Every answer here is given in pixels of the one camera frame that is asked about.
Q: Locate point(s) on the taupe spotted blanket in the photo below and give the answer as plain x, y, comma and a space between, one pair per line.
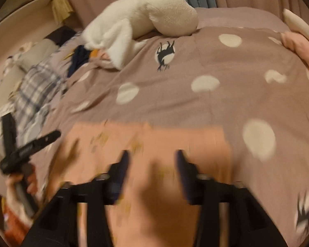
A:
195, 64

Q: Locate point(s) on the navy garment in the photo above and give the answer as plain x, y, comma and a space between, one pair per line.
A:
78, 56

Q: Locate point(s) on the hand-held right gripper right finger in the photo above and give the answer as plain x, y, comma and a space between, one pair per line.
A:
185, 177

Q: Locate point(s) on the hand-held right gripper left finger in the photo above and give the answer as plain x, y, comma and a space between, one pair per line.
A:
121, 175

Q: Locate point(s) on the yellow pleated cloth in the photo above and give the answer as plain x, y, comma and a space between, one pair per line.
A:
63, 5

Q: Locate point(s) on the pink folded cloth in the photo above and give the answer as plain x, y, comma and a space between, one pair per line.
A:
298, 47

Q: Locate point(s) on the plaid quilt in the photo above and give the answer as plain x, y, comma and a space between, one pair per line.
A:
36, 87

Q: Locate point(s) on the dark brown cushion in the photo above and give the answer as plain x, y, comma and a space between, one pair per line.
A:
63, 34

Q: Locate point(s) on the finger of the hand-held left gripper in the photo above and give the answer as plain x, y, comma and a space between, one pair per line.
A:
8, 131
41, 140

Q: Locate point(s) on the pink cartoon print shirt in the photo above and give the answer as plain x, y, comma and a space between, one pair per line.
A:
157, 144

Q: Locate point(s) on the grey white cloth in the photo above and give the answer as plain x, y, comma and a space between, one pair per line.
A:
36, 126

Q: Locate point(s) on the person's left hand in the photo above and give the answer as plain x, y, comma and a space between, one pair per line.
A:
30, 184

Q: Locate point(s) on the orange red bag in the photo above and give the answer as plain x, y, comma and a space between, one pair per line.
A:
14, 218

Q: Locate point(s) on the grey pillow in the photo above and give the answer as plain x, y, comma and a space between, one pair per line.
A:
63, 50

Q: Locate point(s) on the white plush toy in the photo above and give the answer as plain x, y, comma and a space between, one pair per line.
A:
157, 10

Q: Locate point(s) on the beige pillow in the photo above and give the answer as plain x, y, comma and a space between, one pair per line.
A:
38, 49

